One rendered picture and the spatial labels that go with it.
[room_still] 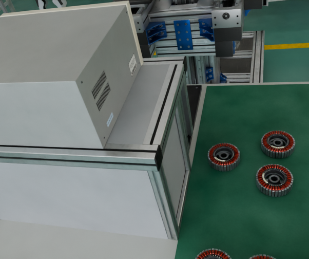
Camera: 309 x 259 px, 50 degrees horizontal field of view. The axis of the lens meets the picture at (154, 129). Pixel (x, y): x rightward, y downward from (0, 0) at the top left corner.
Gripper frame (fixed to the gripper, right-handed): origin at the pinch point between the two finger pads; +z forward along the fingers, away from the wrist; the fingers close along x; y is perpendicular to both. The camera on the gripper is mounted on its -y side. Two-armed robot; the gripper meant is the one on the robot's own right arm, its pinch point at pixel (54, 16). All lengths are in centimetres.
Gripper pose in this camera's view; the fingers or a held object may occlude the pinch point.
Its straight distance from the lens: 157.2
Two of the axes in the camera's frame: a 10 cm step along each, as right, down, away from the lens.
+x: -9.5, -0.3, 3.1
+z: 1.9, 7.3, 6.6
